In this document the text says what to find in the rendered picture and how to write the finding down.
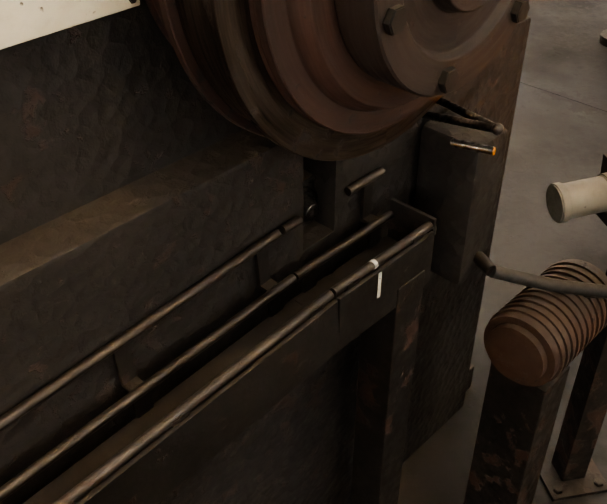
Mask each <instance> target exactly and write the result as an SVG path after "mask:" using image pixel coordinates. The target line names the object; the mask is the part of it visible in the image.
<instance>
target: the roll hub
mask: <svg viewBox="0 0 607 504"><path fill-rule="evenodd" d="M334 1H335V8H336V14H337V19H338V23H339V27H340V31H341V34H342V37H343V40H344V42H345V45H346V47H347V49H348V51H349V53H350V54H351V56H352V58H353V59H354V61H355V62H356V63H357V65H358V66H359V67H360V68H361V69H362V70H363V71H364V72H365V73H366V74H368V75H369V76H371V77H372V78H374V79H376V80H378V81H381V82H384V83H386V84H389V85H391V86H394V87H397V88H399V89H402V90H404V91H407V92H410V93H412V94H415V95H418V96H422V97H437V96H442V95H445V93H443V92H441V91H440V88H439V85H438V81H439V78H440V76H441V73H442V71H443V70H444V69H446V68H448V67H450V66H452V67H455V68H456V69H457V72H458V76H459V79H458V81H457V83H456V86H455V88H454V90H452V91H450V92H448V93H451V92H453V91H455V90H457V89H459V88H460V87H462V86H463V85H465V84H466V83H468V82H469V81H471V80H472V79H473V78H474V77H476V76H477V75H478V74H479V73H480V72H481V71H482V70H483V69H484V68H485V67H486V66H487V65H488V64H489V63H490V62H491V61H492V59H493V58H494V57H495V56H496V55H497V53H498V52H499V51H500V50H501V48H502V47H503V45H504V44H505V43H506V41H507V40H508V38H509V37H510V35H511V34H512V32H513V30H514V29H515V27H516V25H517V23H514V22H512V17H511V10H512V8H513V5H514V3H515V1H516V0H334ZM397 4H400V5H403V6H405V9H406V12H407V15H408V20H407V22H406V25H405V27H404V30H403V32H401V33H399V34H396V35H394V36H391V35H388V34H387V32H386V30H385V27H384V24H383V21H384V19H385V16H386V13H387V11H388V9H389V8H390V7H393V6H395V5H397ZM448 93H446V94H448Z"/></svg>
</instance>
